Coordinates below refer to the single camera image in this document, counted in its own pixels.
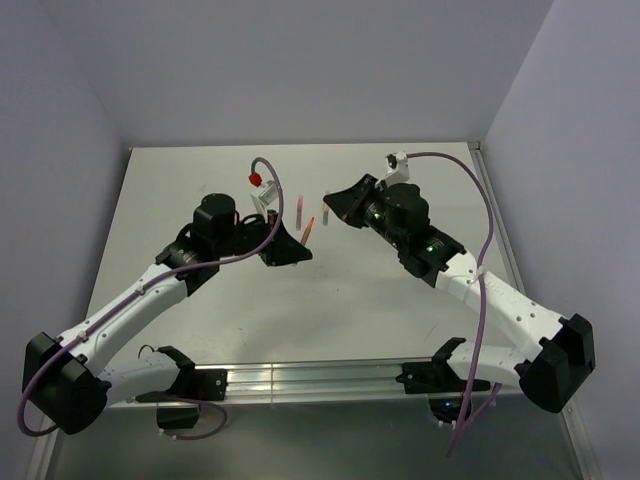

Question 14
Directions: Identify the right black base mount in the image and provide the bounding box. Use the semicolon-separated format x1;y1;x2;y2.
396;360;466;423

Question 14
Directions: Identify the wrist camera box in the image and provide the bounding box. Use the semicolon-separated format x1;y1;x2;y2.
376;151;410;190
248;173;279;220

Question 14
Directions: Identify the orange highlighter pen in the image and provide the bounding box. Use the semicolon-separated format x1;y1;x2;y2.
300;216;315;246

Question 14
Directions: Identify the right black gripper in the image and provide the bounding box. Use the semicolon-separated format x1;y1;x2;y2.
324;173;406;250

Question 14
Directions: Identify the aluminium rail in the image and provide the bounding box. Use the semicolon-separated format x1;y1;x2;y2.
195;338;522;404
467;142;521;289

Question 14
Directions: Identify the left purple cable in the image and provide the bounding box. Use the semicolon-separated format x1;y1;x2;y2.
17;157;286;441

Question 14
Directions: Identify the red highlighter pen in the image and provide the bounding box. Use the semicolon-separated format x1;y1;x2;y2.
295;195;304;231

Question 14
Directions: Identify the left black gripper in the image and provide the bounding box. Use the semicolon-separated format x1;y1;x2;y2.
214;210;312;267

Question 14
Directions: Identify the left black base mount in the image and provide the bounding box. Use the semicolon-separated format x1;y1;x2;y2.
135;369;228;440

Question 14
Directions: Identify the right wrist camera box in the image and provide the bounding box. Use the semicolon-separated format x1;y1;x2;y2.
376;151;410;190

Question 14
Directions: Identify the aluminium right side rail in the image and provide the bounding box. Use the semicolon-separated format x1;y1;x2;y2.
467;142;521;289

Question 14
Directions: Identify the aluminium front rail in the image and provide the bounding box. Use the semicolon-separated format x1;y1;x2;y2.
195;338;522;404

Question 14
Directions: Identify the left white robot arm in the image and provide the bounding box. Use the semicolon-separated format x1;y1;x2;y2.
17;194;313;437

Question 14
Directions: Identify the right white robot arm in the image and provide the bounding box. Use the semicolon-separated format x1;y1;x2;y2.
323;174;596;413

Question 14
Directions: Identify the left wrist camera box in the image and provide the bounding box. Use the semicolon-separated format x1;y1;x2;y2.
248;173;279;220

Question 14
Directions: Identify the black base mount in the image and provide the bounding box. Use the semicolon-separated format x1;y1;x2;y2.
396;360;466;423
135;369;228;440

